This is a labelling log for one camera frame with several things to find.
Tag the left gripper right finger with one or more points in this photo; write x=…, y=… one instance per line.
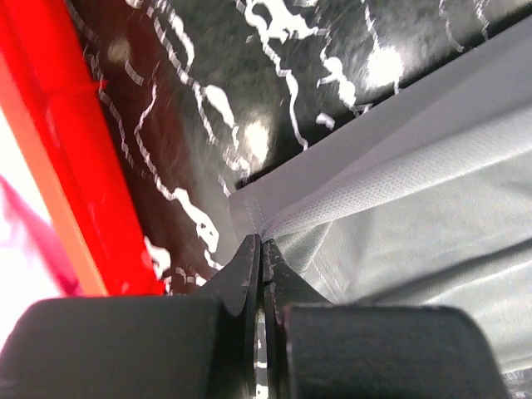
x=316, y=349

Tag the dark grey t-shirt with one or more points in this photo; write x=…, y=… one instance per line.
x=424, y=200

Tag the red plastic bin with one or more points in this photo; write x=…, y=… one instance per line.
x=50, y=102

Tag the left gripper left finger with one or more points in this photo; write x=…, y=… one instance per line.
x=199, y=345

